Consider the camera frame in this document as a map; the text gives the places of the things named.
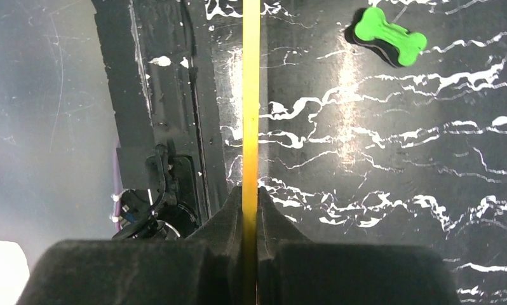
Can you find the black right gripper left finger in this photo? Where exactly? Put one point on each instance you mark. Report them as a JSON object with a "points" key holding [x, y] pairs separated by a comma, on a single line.
{"points": [[205, 268]]}

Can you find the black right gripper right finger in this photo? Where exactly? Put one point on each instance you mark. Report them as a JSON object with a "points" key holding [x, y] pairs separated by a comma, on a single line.
{"points": [[292, 269]]}

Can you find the green bone-shaped eraser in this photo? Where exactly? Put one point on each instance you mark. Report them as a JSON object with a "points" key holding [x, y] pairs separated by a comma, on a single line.
{"points": [[399, 46]]}

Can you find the yellow-framed whiteboard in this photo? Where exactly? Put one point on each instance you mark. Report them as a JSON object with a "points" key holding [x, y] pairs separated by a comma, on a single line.
{"points": [[251, 97]]}

